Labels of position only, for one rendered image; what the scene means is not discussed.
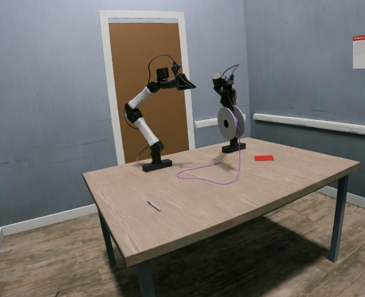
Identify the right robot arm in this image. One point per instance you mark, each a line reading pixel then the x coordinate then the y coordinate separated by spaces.
pixel 134 115

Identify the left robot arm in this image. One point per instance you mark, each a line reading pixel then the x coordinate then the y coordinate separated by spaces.
pixel 219 82

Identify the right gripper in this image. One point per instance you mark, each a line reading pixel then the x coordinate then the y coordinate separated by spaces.
pixel 180 82

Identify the grey cable reel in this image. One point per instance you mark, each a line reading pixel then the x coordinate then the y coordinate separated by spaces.
pixel 227 122

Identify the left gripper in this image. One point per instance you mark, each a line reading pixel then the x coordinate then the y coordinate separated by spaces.
pixel 226 100

